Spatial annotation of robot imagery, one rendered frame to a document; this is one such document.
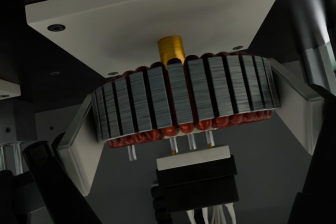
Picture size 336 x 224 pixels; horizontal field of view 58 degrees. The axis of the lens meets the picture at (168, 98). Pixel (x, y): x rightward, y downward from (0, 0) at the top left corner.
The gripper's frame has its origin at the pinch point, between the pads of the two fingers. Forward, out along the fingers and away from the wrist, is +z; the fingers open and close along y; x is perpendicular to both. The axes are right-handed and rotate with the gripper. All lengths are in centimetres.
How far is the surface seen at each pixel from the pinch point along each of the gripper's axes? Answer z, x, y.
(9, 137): 15.1, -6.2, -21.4
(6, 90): 10.9, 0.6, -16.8
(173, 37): 5.6, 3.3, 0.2
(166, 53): 5.0, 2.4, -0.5
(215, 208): 12.5, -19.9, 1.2
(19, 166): 15.1, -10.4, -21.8
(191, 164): 5.2, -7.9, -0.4
